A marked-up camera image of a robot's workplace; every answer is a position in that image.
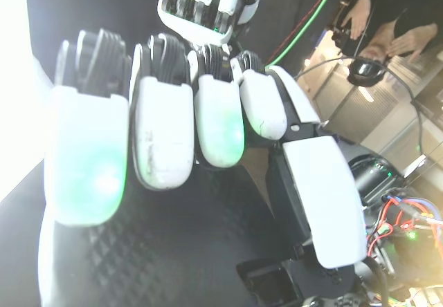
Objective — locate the black round desk device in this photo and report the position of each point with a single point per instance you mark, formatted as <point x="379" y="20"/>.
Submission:
<point x="365" y="70"/>

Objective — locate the person in black clothing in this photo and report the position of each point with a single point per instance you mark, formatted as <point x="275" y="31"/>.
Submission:
<point x="358" y="20"/>

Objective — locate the beige desk cabinet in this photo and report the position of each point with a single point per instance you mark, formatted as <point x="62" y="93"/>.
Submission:
<point x="363" y="113"/>

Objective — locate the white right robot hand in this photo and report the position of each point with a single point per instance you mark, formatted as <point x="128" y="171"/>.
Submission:
<point x="155" y="251"/>

